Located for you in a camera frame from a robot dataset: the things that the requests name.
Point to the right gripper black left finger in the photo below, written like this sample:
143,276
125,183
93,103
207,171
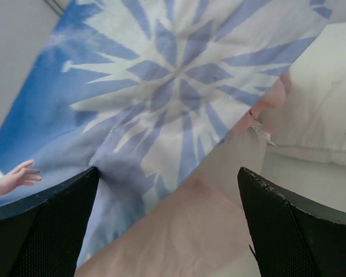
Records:
42,234

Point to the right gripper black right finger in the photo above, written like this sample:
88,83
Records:
291,235

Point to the pink pillowcase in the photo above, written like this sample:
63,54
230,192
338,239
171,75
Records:
200,229

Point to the blue Frozen print pillowcase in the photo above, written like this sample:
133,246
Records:
144,90

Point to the bare white pillow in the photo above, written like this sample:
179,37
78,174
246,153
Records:
308,150

